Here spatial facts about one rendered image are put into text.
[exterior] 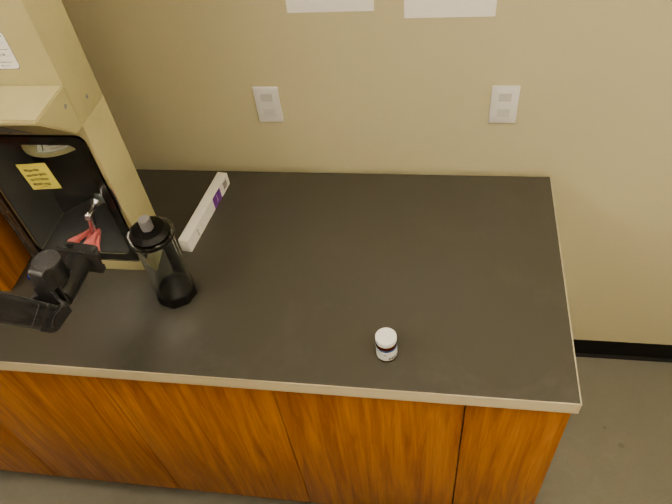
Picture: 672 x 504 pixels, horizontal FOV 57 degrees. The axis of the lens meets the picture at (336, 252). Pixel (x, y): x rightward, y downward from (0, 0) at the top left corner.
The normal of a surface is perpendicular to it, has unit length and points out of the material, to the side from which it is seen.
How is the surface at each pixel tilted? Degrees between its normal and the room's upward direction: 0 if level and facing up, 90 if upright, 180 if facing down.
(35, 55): 90
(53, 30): 90
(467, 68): 90
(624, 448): 0
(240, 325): 0
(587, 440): 0
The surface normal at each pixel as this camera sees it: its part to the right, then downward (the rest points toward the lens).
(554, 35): -0.13, 0.75
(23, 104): -0.09, -0.66
